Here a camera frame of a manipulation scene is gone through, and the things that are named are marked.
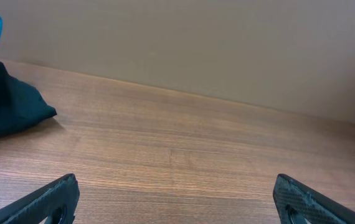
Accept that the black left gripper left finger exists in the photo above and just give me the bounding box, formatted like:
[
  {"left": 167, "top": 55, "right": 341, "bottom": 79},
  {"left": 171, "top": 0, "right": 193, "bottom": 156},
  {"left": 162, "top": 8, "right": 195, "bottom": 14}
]
[{"left": 0, "top": 174, "right": 80, "bottom": 224}]

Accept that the black folded shirt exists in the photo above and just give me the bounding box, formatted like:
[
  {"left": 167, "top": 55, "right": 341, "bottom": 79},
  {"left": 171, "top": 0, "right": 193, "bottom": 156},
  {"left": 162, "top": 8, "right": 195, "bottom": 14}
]
[{"left": 0, "top": 62, "right": 57, "bottom": 136}]

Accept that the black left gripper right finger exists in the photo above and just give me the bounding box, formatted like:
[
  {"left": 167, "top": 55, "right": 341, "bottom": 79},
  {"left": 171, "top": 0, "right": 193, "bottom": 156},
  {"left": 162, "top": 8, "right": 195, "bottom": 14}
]
[{"left": 273, "top": 174, "right": 355, "bottom": 224}]

